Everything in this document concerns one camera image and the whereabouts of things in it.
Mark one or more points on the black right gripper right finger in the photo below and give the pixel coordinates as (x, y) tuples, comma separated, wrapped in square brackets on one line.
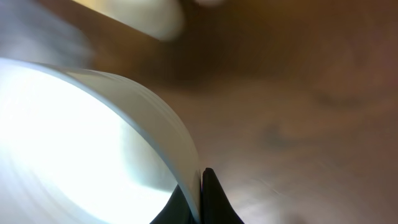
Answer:
[(216, 208)]

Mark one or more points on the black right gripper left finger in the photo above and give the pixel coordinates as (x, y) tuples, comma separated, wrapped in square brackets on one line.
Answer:
[(176, 210)]

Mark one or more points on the white small bowl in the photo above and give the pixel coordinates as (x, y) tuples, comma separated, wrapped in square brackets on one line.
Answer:
[(81, 146)]

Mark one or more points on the cream white cup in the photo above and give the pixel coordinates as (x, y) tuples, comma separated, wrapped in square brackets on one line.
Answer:
[(160, 19)]

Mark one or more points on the clear plastic storage container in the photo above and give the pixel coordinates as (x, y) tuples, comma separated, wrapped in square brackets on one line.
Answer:
[(32, 33)]

